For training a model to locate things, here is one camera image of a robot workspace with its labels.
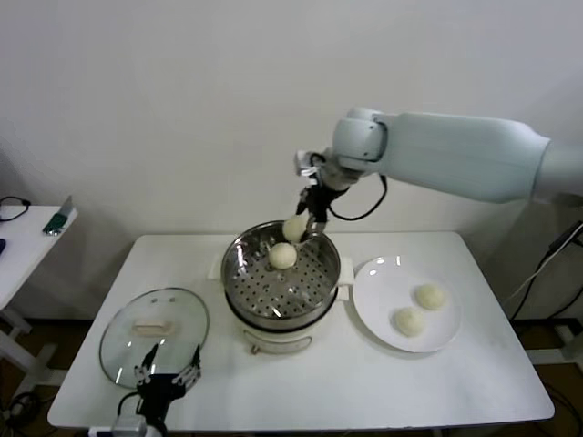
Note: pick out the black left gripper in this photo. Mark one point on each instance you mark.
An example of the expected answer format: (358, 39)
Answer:
(157, 393)

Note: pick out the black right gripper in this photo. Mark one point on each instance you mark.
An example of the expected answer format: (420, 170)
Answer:
(321, 200)

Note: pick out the white steamed baozi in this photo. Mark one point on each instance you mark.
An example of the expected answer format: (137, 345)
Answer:
(408, 321)
(282, 256)
(429, 296)
(295, 229)

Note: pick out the round glass pot lid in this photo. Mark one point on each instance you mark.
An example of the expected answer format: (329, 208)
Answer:
(182, 314)

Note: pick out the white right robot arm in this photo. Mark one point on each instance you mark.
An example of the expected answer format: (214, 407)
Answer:
(455, 150)

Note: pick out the stainless steel steamer basket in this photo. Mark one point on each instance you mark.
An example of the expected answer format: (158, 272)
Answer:
(255, 291)

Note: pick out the white round plate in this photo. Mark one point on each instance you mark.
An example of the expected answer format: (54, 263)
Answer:
(378, 291)

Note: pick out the green circuit board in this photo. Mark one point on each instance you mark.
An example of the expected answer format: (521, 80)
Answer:
(57, 223)

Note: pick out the small blue object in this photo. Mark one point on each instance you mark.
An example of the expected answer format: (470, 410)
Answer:
(2, 248)

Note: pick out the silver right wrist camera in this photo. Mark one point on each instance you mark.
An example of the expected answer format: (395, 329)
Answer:
(305, 163)

